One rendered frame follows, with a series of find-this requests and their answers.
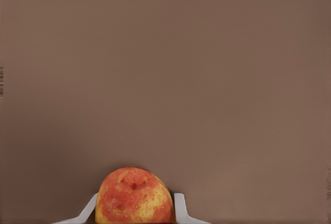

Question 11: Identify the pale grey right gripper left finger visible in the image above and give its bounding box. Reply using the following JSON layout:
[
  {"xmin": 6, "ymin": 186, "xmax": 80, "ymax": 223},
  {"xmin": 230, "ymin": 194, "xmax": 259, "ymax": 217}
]
[{"xmin": 53, "ymin": 193, "xmax": 99, "ymax": 224}]

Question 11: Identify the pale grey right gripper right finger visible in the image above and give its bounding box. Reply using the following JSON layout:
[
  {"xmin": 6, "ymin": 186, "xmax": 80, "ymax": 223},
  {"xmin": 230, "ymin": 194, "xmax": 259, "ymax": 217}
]
[{"xmin": 173, "ymin": 192, "xmax": 210, "ymax": 224}]

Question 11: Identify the red and yellow peach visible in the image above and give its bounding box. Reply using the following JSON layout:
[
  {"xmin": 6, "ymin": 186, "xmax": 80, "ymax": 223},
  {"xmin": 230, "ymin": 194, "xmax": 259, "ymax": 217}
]
[{"xmin": 95, "ymin": 167, "xmax": 174, "ymax": 224}]

